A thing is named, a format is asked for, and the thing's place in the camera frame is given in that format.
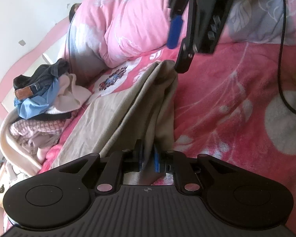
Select light blue cloth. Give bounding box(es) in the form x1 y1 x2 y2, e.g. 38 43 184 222
13 81 60 119

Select white thin garment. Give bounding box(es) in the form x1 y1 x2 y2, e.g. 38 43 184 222
7 162 29 181

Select black cable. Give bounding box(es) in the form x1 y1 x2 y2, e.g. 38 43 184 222
277 0 296 117

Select pink floral bedsheet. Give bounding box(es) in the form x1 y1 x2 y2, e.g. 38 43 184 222
5 41 296 230

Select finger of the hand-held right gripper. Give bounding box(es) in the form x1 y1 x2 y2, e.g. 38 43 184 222
174 0 197 74
166 0 196 49

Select cream nightstand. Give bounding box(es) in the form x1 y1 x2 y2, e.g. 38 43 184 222
0 162 13 204

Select pink and white headboard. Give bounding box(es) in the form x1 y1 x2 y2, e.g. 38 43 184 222
0 14 72 119

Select cream knit sweater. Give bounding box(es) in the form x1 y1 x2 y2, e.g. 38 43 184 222
0 72 92 178

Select blue jeans with leather patch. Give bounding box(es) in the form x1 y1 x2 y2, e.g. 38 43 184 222
13 79 53 100

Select pink flower-print quilt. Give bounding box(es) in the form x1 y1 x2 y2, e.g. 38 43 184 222
56 0 296 69

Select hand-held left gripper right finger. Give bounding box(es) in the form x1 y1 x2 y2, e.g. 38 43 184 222
152 143 238 196

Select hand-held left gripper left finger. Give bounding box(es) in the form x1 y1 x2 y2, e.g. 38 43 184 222
59 139 145 196

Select dark grey garment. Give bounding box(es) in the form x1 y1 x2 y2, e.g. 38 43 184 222
13 58 70 90

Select beige cargo pants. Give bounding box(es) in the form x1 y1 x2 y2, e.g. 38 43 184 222
50 59 180 186

